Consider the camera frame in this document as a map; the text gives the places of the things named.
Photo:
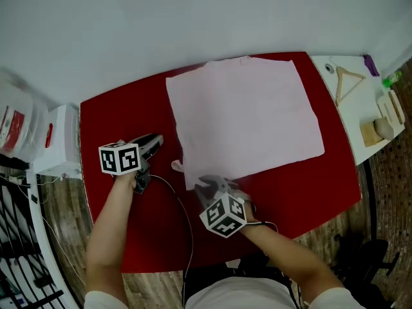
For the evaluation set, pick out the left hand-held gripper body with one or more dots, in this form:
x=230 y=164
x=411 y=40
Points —
x=120 y=158

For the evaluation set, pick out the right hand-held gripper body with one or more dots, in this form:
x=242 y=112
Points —
x=225 y=217

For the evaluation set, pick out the pink robe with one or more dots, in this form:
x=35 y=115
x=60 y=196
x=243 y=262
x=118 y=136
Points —
x=244 y=117

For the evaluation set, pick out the person's left forearm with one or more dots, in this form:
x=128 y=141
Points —
x=106 y=237

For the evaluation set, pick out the person's right forearm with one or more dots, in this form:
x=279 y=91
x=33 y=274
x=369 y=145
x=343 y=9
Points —
x=289 y=259

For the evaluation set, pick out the red tablecloth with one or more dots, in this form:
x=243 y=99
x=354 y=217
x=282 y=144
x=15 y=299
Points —
x=128 y=124

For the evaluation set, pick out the person's white shirt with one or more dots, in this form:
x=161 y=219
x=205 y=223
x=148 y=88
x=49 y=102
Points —
x=238 y=293

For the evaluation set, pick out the clear water jug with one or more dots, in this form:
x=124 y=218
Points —
x=16 y=121

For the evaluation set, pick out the black metal railing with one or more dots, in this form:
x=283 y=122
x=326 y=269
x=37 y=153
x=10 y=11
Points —
x=19 y=243

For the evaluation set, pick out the black office chair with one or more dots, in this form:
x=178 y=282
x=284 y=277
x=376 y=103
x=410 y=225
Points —
x=367 y=259

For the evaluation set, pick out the white side table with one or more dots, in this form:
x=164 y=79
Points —
x=354 y=114

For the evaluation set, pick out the light wooden box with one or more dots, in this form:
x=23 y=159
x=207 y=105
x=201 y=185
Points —
x=370 y=134

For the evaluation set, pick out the wooden clothes hanger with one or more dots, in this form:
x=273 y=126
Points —
x=342 y=79

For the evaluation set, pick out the round grey table grommet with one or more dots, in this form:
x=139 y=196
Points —
x=329 y=67

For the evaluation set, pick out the purple cloth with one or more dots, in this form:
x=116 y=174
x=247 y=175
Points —
x=370 y=65

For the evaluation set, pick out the green plastic bottle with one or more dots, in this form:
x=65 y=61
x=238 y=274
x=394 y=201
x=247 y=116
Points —
x=391 y=80

